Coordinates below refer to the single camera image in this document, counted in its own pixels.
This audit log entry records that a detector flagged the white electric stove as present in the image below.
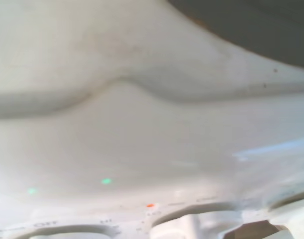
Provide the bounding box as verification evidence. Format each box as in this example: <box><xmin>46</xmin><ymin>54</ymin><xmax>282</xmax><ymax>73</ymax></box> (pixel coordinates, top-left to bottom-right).
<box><xmin>0</xmin><ymin>0</ymin><xmax>304</xmax><ymax>239</ymax></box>

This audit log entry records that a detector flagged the white rear burner knob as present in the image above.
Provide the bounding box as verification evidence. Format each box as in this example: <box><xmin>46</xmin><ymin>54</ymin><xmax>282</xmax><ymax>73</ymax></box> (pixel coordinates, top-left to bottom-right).
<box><xmin>150</xmin><ymin>210</ymin><xmax>245</xmax><ymax>239</ymax></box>

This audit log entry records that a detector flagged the white burner knob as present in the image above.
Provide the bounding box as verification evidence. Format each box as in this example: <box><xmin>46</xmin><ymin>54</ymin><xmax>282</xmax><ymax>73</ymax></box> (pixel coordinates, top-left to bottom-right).
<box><xmin>24</xmin><ymin>223</ymin><xmax>120</xmax><ymax>239</ymax></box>
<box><xmin>150</xmin><ymin>210</ymin><xmax>245</xmax><ymax>239</ymax></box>

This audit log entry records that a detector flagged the large black coil burner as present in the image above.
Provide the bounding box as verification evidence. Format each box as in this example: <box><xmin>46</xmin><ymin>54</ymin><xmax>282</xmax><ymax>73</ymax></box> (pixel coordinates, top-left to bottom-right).
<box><xmin>166</xmin><ymin>0</ymin><xmax>304</xmax><ymax>73</ymax></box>

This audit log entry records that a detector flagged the white front burner knob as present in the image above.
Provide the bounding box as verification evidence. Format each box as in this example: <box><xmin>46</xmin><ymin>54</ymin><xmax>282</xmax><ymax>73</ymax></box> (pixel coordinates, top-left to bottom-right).
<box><xmin>24</xmin><ymin>223</ymin><xmax>120</xmax><ymax>239</ymax></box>

